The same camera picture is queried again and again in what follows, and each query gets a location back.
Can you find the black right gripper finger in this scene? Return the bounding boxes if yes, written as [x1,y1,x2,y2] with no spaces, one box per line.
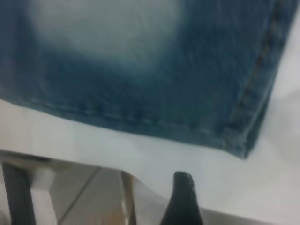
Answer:
[158,171,204,225]

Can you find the metallic table leg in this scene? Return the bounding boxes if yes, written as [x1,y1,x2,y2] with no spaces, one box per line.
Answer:
[120,172,137,225]

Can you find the white table leg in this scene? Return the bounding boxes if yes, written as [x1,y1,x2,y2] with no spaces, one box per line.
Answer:
[30,167,58,225]

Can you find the blue denim jeans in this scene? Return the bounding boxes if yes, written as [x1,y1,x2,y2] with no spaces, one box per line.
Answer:
[0,0,300,160]

